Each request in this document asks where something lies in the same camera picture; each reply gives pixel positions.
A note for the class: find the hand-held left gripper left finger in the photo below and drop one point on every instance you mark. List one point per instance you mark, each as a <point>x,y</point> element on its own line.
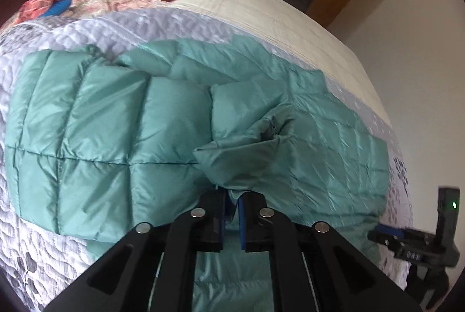
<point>221,214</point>

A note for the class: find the lavender quilted floral bedspread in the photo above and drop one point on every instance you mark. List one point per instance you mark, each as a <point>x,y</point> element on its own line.
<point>43,250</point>

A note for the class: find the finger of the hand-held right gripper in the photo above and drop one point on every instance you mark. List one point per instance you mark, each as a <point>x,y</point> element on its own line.
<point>390,233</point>

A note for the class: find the beige mattress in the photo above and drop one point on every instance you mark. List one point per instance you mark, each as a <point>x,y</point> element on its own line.
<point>272,14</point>

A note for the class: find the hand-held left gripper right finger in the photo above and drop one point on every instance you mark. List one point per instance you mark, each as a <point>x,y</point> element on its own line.
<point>241,221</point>

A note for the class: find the blue cloth item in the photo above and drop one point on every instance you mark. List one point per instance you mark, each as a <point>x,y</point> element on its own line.
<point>58,8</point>

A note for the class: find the pink floral blanket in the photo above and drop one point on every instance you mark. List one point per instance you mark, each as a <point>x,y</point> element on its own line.
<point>101,3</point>

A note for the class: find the teal down jacket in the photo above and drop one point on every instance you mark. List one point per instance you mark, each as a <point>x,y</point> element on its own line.
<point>109,123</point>

